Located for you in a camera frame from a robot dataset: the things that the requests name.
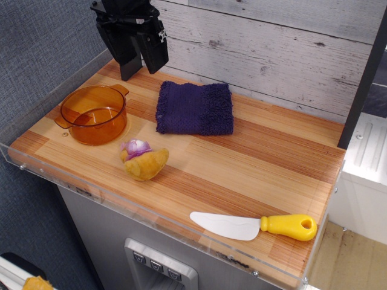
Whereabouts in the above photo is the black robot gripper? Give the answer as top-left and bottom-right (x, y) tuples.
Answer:
(90, 1), (169, 81)

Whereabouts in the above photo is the purple towel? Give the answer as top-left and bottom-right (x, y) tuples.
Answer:
(155, 81), (233, 136)

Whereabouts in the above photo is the orange transparent plastic pot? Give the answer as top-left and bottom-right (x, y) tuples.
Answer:
(55, 85), (129, 146)

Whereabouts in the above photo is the yellow toy croissant with onion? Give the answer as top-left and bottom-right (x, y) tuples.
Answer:
(120, 139), (169, 181)

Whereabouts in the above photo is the clear acrylic table guard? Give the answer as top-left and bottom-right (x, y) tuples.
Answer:
(5, 52), (345, 289)

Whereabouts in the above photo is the grey toy fridge cabinet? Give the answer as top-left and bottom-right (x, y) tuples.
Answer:
(59, 187), (276, 289)

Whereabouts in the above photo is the yellow toy food bottom corner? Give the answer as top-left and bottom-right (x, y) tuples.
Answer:
(22, 276), (54, 290)

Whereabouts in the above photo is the white toy sink unit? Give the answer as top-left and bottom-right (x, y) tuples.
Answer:
(328, 113), (386, 244)

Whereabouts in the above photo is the dark right frame post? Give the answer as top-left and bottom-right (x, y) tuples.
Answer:
(337, 9), (386, 149)

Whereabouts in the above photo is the toy knife yellow handle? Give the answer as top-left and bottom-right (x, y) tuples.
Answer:
(190, 211), (317, 242)

